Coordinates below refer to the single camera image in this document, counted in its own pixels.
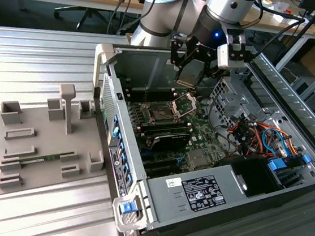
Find open grey PC case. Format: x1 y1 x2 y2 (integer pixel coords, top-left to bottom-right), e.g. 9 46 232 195
74 28 315 236

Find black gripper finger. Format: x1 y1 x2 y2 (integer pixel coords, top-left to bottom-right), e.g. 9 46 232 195
192 45 226 91
167 35 201 84

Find blue wire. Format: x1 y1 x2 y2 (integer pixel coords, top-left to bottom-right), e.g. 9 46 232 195
258 126 290 159

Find CPU socket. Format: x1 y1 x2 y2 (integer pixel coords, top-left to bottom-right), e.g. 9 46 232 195
142 98 182 128

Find black camera cable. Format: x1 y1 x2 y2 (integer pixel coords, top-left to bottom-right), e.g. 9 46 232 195
238 0 308 61

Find small CPU plate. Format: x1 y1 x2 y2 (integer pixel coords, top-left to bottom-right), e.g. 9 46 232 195
176 59 206 89

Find blue case latch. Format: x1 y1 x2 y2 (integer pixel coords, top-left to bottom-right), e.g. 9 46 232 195
117 201 135 216

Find silver chipset heatsink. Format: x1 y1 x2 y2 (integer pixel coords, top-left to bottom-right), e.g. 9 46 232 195
186 148 214 171

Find grey parts rack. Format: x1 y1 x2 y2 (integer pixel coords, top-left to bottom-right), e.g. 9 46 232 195
0 76 115 208

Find black RAM slot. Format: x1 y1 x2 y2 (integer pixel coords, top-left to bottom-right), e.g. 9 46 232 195
141 122 193 142
126 90 175 108
126 84 175 101
138 116 192 136

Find black office chair base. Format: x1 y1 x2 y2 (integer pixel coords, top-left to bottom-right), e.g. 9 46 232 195
51 2 115 36

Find orange and red wire bundle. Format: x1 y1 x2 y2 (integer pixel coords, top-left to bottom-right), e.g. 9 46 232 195
225 114 308 164

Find black graphics card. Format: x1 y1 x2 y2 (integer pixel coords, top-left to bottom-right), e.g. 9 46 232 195
144 127 192 156

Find black expansion slot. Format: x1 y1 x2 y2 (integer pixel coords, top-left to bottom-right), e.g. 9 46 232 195
140 150 184 171
143 159 186 181

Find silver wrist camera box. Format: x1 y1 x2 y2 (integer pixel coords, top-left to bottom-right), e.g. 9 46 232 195
214 27 256 74

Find blue disk carrier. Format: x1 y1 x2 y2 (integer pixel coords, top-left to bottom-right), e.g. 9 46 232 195
266 156 294 176

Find grey power supply with label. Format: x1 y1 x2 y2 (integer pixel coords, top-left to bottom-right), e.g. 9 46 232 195
142 154 249 233

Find green RAM stick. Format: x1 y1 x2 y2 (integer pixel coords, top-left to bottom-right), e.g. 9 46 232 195
19 149 62 168

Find grey case corner handle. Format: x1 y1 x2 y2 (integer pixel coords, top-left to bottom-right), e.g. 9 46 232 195
109 191 151 234
91 42 119 91

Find metal drive cage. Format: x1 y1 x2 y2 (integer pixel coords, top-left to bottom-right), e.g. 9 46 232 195
205 67 267 130

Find black fan shroud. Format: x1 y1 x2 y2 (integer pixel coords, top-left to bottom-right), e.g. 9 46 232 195
216 153 288 203

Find black tripod pole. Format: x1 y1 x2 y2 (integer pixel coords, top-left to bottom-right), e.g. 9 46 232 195
274 0 315 67

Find green motherboard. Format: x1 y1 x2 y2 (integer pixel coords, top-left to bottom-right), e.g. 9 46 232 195
115 85 236 188

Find small white box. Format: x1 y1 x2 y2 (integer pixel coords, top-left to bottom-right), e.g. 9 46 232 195
272 11 295 26

